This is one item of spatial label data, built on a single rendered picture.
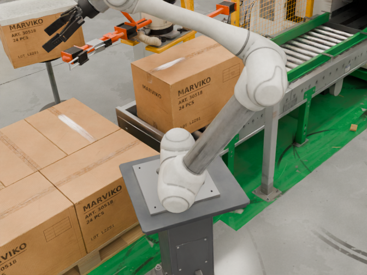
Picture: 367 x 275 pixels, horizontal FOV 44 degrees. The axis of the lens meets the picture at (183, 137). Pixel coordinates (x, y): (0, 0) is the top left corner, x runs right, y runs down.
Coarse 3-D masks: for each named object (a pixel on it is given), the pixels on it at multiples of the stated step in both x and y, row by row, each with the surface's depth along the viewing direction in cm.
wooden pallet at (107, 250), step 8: (136, 224) 278; (120, 232) 272; (128, 232) 288; (136, 232) 287; (112, 240) 269; (120, 240) 283; (128, 240) 282; (136, 240) 285; (96, 248) 262; (104, 248) 278; (112, 248) 278; (120, 248) 277; (88, 256) 260; (96, 256) 265; (104, 256) 273; (112, 256) 275; (72, 264) 254; (80, 264) 258; (88, 264) 263; (96, 264) 268; (64, 272) 252; (72, 272) 264; (80, 272) 261; (88, 272) 266
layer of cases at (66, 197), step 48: (0, 144) 285; (48, 144) 282; (96, 144) 279; (144, 144) 276; (0, 192) 247; (48, 192) 245; (96, 192) 244; (0, 240) 218; (48, 240) 234; (96, 240) 259
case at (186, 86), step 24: (192, 48) 291; (216, 48) 289; (144, 72) 270; (168, 72) 265; (192, 72) 264; (216, 72) 273; (240, 72) 288; (144, 96) 282; (168, 96) 259; (192, 96) 269; (216, 96) 283; (144, 120) 296; (168, 120) 271; (192, 120) 278
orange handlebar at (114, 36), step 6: (216, 12) 247; (222, 12) 252; (144, 18) 245; (144, 24) 240; (108, 36) 226; (114, 36) 225; (120, 36) 229; (114, 42) 227; (84, 48) 218; (66, 60) 209
